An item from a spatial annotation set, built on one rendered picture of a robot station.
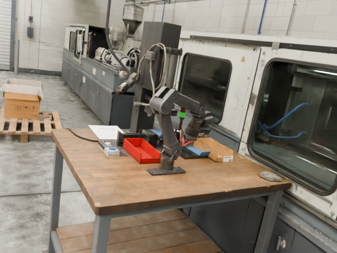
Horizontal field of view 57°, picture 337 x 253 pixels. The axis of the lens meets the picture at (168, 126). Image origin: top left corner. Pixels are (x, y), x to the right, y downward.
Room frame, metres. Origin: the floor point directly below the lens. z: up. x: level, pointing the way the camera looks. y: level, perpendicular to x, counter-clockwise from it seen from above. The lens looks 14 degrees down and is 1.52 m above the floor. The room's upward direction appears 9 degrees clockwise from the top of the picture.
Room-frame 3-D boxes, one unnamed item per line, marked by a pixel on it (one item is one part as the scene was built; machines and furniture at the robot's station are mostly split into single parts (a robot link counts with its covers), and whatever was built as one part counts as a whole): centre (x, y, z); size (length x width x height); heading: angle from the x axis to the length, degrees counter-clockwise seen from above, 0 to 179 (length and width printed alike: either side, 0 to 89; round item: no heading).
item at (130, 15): (6.23, 1.07, 1.60); 2.54 x 0.84 x 1.26; 28
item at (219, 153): (1.90, -0.30, 0.93); 0.25 x 0.13 x 0.08; 32
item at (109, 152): (1.61, 0.28, 0.90); 0.07 x 0.07 x 0.06; 32
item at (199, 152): (1.84, -0.20, 0.93); 0.15 x 0.07 x 0.03; 36
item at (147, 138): (1.92, 0.05, 0.94); 0.20 x 0.10 x 0.07; 122
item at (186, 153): (1.83, -0.15, 0.91); 0.17 x 0.16 x 0.02; 122
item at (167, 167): (1.49, -0.03, 0.94); 0.20 x 0.07 x 0.08; 122
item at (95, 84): (7.47, 1.83, 0.49); 5.51 x 1.02 x 0.97; 28
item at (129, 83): (2.09, 0.30, 1.25); 0.19 x 0.07 x 0.19; 122
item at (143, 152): (1.67, 0.13, 0.93); 0.25 x 0.12 x 0.06; 32
